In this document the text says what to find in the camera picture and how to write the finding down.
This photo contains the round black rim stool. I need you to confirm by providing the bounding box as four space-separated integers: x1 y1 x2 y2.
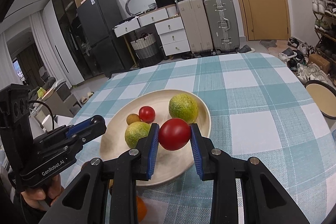
305 80 336 118

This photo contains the dark grey refrigerator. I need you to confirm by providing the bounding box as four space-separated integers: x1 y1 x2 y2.
77 0 127 78

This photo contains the grey suitcase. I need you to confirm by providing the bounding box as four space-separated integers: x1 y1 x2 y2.
203 0 240 54

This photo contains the red tomato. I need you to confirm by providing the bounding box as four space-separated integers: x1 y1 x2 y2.
158 118 191 151
139 106 156 124

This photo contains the brown cardboard box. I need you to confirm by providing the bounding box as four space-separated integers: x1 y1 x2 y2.
308 54 331 74

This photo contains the smaller yellow-green round fruit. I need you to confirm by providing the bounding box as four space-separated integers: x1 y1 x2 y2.
125 122 152 149

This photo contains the pile of shoes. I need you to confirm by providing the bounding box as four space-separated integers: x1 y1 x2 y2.
278 38 330 84

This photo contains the shoe rack with shoes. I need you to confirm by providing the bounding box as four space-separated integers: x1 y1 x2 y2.
305 0 336 75

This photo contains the larger yellow-green round fruit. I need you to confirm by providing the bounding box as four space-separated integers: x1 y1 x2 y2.
168 93 198 124

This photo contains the woven laundry basket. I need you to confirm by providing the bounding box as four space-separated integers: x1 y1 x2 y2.
130 33 158 61

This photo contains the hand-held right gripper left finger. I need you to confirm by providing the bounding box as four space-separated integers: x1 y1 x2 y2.
39 123 160 224

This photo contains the beige suitcase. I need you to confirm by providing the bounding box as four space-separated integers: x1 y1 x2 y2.
177 0 214 54

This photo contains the white drawer desk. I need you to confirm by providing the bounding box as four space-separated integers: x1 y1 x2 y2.
113 5 191 60

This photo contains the person's left hand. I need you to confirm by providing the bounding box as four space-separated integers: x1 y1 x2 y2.
20 174 63 211

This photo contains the glass door wardrobe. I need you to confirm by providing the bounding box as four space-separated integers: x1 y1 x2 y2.
43 0 90 83

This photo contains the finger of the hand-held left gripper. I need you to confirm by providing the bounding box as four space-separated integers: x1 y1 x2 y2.
74 122 107 147
66 115 97 139

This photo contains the oval metal frame mirror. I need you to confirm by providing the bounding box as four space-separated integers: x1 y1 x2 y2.
125 0 158 16

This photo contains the cream round plate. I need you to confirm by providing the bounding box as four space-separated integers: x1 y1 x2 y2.
100 89 211 186

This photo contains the large orange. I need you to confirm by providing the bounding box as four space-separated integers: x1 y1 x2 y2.
136 196 147 223

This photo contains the small tan round fruit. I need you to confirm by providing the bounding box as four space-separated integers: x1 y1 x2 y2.
126 114 141 126

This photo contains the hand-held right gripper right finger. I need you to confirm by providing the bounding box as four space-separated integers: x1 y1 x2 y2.
191 123 310 224

